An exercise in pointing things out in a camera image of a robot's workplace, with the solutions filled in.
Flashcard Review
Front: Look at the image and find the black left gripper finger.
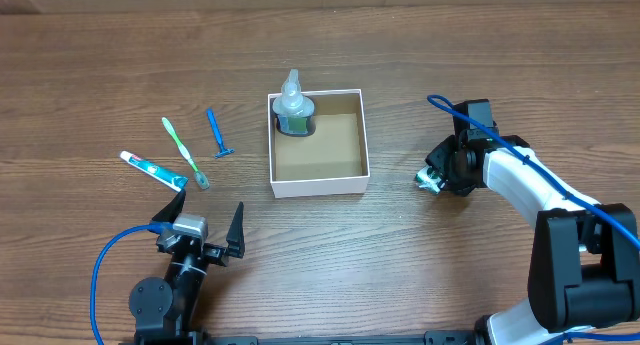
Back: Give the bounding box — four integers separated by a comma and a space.
226, 202, 245, 258
151, 190, 186, 223

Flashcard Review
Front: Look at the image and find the green soap bar pack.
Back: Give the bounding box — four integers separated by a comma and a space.
415, 165, 446, 195

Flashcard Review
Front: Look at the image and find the clear pump soap bottle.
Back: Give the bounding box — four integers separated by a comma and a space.
272, 69, 315, 137

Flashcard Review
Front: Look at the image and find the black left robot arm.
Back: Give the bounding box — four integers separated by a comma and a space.
129, 190, 245, 344

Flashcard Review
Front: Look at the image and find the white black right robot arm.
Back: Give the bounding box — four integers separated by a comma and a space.
416, 135, 639, 344

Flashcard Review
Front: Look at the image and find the toothpaste tube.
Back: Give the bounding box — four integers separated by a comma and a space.
119, 151, 189, 192

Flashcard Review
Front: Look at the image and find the green white toothbrush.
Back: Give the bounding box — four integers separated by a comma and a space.
161, 117, 210, 190

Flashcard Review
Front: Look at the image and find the blue disposable razor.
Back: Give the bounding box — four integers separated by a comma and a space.
206, 108, 235, 158

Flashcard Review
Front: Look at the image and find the pink cardboard box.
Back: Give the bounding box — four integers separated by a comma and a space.
267, 89, 371, 198

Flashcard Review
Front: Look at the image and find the blue left cable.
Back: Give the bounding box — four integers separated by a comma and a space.
89, 222, 174, 345

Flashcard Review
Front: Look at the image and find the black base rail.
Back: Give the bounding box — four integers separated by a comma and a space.
119, 328, 481, 345

